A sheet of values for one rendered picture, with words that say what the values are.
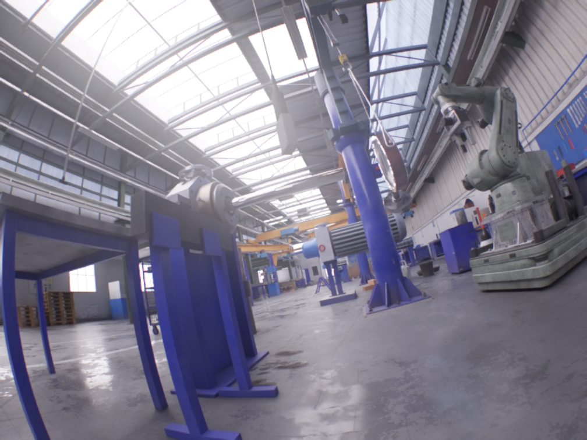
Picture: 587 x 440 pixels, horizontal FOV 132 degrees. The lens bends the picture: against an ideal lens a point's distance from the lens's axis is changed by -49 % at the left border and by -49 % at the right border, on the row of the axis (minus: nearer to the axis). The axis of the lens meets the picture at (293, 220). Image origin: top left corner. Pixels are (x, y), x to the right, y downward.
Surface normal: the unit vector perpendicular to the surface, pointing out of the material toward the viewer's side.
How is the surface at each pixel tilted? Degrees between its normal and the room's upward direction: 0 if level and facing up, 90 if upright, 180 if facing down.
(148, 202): 90
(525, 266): 90
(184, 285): 90
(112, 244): 90
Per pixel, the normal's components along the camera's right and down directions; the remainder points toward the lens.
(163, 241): 0.95, -0.25
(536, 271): -0.98, 0.21
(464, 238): -0.26, -0.19
